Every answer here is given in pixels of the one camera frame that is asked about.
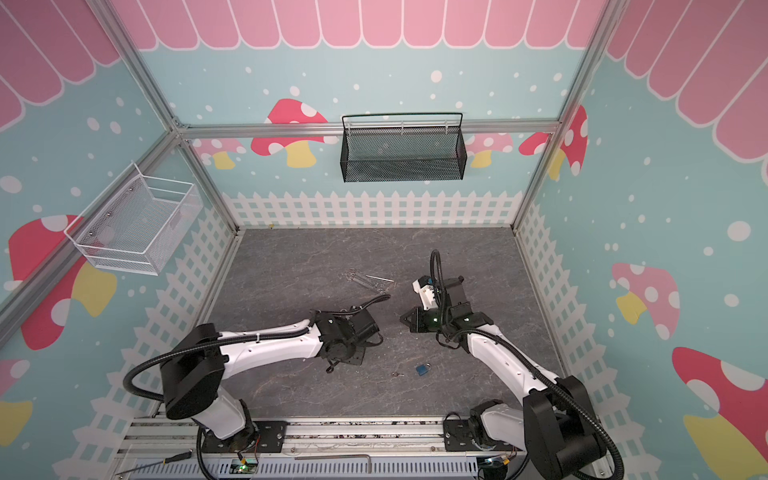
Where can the shorter silver wrench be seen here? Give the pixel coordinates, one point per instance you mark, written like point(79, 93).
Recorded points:
point(362, 281)

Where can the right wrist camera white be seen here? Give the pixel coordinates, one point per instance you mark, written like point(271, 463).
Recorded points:
point(425, 288)

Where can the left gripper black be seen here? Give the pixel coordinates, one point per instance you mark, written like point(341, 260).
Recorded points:
point(357, 358)

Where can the metal hex key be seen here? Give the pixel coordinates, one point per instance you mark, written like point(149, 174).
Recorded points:
point(379, 279)

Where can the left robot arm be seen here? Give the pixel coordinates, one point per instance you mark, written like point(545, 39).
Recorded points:
point(188, 379)

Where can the screwdriver black handle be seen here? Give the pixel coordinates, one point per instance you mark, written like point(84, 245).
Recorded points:
point(186, 455)

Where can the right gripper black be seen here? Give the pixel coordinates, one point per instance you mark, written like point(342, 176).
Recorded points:
point(424, 317)

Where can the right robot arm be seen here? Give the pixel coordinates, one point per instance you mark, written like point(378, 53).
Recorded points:
point(555, 424)

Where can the white wire mesh basket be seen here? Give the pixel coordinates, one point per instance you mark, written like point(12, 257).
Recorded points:
point(137, 227)

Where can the longer silver wrench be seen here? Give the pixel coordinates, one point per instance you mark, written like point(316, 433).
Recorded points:
point(382, 288)

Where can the black wire mesh basket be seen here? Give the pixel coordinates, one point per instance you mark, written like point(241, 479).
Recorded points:
point(403, 147)

